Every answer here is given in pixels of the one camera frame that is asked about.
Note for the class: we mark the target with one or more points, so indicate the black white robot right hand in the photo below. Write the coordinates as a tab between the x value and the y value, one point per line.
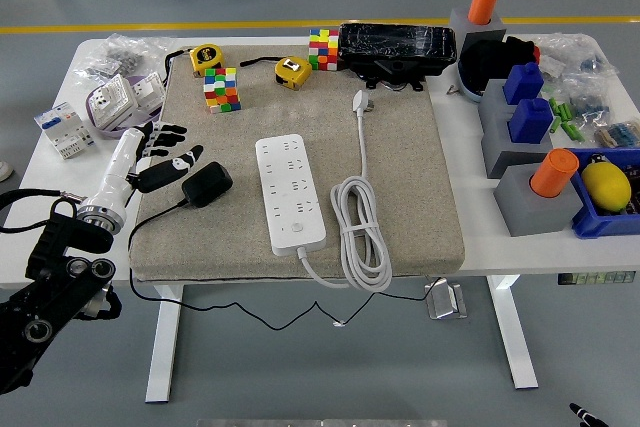
585	417

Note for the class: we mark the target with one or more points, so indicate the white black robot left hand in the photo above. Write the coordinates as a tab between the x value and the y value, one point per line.
117	167

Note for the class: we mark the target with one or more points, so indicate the black power adapter plug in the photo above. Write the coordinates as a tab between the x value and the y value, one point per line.
207	184

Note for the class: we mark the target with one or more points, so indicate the white power strip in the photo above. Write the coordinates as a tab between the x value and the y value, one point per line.
290	192

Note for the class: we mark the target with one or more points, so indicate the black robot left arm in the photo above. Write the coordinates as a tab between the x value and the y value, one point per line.
55	292

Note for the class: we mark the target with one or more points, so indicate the purple band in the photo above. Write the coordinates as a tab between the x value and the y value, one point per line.
107	133

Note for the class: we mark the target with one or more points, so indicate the white circuit breaker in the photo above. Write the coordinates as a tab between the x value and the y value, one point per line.
65	129

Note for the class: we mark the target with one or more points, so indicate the clear bag of screws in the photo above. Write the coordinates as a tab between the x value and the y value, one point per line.
120	54

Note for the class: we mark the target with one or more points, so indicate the multicolour puzzle cube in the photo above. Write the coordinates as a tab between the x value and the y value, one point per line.
324	49
222	92

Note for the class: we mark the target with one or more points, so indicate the table control panel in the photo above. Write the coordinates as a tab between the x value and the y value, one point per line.
595	278

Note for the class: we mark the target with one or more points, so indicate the yellow tape measure black print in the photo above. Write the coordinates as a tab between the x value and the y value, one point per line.
206	59

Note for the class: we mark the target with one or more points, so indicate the white table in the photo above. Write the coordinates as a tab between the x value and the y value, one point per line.
500	257

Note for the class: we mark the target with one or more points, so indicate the blue plastic bin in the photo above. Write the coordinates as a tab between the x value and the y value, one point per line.
595	227

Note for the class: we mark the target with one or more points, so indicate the yellow tape measure silver clip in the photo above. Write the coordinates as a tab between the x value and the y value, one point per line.
292	72

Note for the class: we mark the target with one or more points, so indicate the grey block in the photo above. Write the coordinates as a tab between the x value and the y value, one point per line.
520	207
492	97
500	157
480	34

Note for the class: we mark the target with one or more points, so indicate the yellow lemon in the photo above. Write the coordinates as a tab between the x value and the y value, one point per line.
606	186

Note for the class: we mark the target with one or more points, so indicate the orange cylinder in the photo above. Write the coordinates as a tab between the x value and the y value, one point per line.
483	2
554	172

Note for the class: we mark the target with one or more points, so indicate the small penguin toy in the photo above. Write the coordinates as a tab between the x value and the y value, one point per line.
596	160

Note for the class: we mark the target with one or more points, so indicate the grey-brown mat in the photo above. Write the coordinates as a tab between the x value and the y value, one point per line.
400	172

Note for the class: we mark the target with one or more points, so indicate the clear bag coloured connectors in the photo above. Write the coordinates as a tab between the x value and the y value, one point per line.
620	134

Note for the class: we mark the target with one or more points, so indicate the green plastic peg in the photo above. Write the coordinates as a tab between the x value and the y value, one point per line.
566	111
571	130
553	107
556	124

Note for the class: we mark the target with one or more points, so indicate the blue block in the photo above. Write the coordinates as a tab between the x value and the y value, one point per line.
531	119
522	82

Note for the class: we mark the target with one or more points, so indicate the black film-wrapped box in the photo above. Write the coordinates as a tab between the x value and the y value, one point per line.
397	49

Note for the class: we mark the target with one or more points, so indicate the clear bag blue parts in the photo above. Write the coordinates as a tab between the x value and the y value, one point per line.
590	99

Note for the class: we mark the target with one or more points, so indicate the small metal screw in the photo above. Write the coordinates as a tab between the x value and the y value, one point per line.
452	90

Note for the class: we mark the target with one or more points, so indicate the clear bag of parts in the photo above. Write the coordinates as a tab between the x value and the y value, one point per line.
570	54

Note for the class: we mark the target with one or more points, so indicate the black fabric-covered device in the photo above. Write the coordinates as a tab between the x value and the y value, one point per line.
487	59

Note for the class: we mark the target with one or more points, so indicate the white wall socket panel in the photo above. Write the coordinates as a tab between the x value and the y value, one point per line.
147	92
111	99

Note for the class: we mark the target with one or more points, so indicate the silver metal bracket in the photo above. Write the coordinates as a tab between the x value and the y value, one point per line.
445	299

